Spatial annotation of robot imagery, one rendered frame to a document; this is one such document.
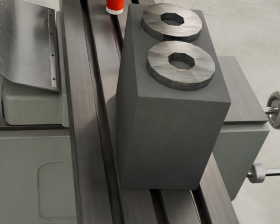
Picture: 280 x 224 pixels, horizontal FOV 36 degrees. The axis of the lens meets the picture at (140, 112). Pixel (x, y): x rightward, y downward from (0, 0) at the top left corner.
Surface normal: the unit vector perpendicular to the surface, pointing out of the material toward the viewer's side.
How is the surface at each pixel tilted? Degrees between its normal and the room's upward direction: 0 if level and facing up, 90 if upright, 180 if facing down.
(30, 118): 90
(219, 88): 0
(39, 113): 90
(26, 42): 16
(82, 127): 0
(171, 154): 90
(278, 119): 90
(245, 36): 0
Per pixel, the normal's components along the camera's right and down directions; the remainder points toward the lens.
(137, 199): 0.14, -0.72
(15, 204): 0.18, 0.70
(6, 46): 0.79, -0.52
